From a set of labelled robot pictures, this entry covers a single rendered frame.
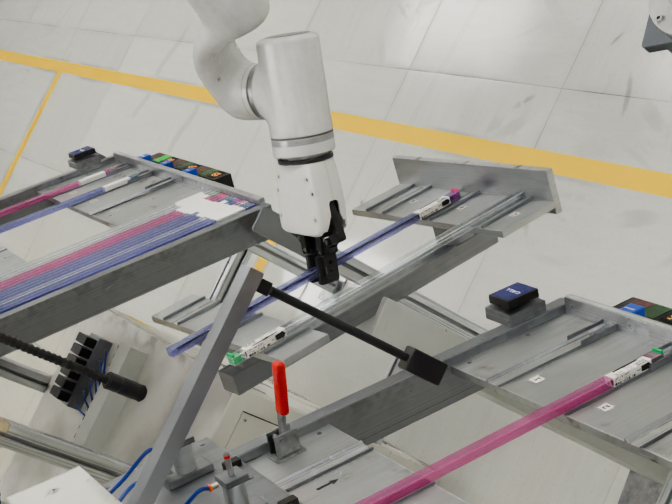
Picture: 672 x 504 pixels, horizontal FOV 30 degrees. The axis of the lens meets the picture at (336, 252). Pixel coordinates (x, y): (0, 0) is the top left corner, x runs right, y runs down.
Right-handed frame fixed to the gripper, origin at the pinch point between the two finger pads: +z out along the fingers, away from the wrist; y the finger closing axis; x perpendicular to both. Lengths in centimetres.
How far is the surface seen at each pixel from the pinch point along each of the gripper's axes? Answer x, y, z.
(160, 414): 6, -74, 41
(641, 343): 16.7, 40.5, 9.0
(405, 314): 10.7, 2.9, 9.5
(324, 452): -22.4, 29.2, 11.5
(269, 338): -16.7, 11.6, 3.1
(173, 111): 111, -250, 5
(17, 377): -4, -125, 40
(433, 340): 15.0, 2.8, 14.7
